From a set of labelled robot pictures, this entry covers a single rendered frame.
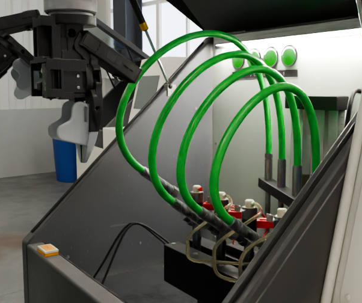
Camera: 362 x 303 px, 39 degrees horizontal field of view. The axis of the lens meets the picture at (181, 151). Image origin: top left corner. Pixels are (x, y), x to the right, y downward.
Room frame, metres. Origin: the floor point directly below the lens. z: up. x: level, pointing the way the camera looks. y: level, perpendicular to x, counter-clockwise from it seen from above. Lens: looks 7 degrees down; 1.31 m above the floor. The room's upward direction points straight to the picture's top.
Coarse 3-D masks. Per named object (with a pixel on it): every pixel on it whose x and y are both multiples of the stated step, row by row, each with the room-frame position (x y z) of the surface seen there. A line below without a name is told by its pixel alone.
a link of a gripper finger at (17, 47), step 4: (8, 40) 0.94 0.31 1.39; (12, 40) 0.94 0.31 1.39; (12, 44) 0.94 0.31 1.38; (16, 44) 0.93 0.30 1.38; (20, 44) 0.93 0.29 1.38; (12, 48) 0.93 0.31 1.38; (16, 48) 0.93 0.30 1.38; (20, 48) 0.93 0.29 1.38; (24, 48) 0.93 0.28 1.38; (16, 52) 0.93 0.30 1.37; (20, 52) 0.93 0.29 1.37; (24, 52) 0.94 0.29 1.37; (28, 52) 0.93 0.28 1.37; (16, 56) 0.95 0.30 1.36; (20, 56) 0.94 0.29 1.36; (24, 56) 0.93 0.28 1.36; (28, 56) 0.93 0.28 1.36; (32, 56) 0.94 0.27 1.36; (24, 60) 0.94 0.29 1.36; (28, 60) 0.94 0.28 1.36; (32, 60) 0.94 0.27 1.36
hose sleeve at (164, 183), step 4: (144, 168) 0.94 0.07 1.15; (144, 172) 0.94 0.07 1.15; (148, 172) 0.95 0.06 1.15; (144, 176) 0.95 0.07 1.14; (148, 176) 0.95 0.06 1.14; (160, 180) 0.96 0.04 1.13; (164, 180) 0.97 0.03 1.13; (164, 184) 0.96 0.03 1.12; (168, 184) 0.97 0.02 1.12; (164, 188) 0.97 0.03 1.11; (168, 188) 0.97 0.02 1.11; (172, 188) 0.98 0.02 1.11; (168, 192) 0.98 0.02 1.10
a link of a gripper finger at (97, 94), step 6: (96, 78) 0.74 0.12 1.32; (96, 84) 0.72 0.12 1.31; (90, 90) 0.72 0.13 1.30; (96, 90) 0.72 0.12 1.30; (90, 96) 0.72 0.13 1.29; (96, 96) 0.72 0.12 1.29; (102, 96) 0.72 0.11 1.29; (90, 102) 0.72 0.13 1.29; (96, 102) 0.72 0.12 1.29; (102, 102) 0.72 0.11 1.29; (90, 108) 0.72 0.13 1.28; (96, 108) 0.73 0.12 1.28; (102, 108) 0.72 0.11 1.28; (90, 114) 0.72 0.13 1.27; (96, 114) 0.72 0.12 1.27; (90, 120) 0.73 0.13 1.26; (96, 120) 0.72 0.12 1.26; (90, 126) 0.73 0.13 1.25; (96, 126) 0.73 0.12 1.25
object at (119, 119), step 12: (180, 36) 1.00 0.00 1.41; (192, 36) 1.00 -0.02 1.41; (204, 36) 1.02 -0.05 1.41; (216, 36) 1.04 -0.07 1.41; (228, 36) 1.05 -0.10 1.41; (168, 48) 0.97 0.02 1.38; (240, 48) 1.08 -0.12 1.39; (156, 60) 0.96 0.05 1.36; (144, 72) 0.95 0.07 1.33; (132, 84) 0.93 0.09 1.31; (264, 84) 1.11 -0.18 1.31; (120, 108) 0.92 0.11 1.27; (264, 108) 1.12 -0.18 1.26; (120, 120) 0.92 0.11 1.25; (120, 132) 0.91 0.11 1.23; (120, 144) 0.92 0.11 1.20; (132, 156) 0.93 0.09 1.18
